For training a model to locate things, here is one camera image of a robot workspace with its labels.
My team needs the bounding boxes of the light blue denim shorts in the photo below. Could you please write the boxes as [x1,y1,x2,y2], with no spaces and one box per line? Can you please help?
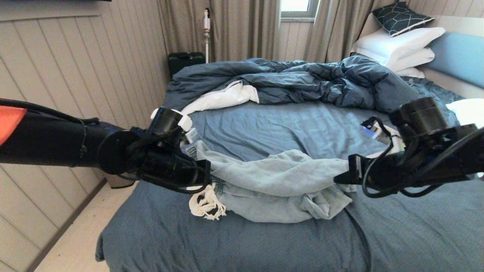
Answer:
[181,141,358,223]

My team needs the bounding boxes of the brown trash bin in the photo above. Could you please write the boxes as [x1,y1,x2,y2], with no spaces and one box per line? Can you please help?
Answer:
[107,178,137,189]

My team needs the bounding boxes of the blue bed sheet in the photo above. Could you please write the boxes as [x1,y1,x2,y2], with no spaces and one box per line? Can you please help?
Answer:
[95,76,484,272]

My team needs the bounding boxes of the white pillow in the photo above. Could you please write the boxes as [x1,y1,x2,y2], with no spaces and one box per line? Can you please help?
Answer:
[351,26,447,66]
[386,47,436,72]
[395,67,426,79]
[446,98,484,178]

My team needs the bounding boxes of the dark blue crumpled duvet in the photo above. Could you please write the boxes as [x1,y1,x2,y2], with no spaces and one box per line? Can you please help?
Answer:
[163,55,428,116]

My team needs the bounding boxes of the black hard case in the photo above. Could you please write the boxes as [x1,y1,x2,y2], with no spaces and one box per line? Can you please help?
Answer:
[168,52,206,80]

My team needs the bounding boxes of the blue headboard cushion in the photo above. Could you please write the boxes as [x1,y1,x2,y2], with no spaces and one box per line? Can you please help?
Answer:
[425,31,484,88]

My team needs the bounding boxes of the beige curtain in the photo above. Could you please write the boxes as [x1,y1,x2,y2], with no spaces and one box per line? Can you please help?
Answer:
[302,0,397,64]
[157,0,281,63]

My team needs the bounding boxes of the white stick vacuum cleaner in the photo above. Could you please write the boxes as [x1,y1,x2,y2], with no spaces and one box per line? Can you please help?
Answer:
[203,8,211,64]

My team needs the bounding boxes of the dark patterned cushion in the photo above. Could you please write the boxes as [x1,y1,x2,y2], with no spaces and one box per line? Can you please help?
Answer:
[372,2,435,37]

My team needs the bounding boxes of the beige headboard panel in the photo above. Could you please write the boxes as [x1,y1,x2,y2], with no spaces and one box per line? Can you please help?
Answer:
[359,13,484,99]

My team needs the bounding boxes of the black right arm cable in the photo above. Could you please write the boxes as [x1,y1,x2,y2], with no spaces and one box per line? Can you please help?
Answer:
[361,117,484,199]

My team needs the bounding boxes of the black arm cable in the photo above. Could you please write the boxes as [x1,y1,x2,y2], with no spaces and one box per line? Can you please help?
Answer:
[361,117,484,199]
[0,97,212,195]

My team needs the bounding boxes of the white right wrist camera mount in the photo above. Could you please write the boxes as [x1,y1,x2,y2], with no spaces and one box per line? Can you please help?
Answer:
[361,117,403,159]

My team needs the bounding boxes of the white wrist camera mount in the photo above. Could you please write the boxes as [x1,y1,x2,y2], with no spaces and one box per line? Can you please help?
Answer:
[150,108,199,146]
[361,117,403,159]

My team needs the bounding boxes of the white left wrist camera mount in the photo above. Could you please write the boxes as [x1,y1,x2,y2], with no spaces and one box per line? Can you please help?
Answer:
[150,108,199,146]

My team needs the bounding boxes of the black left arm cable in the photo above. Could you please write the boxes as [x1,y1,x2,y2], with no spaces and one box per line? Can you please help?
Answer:
[0,97,212,195]

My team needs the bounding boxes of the window with grey frame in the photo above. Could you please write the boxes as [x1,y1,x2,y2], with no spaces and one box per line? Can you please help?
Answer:
[281,0,319,19]

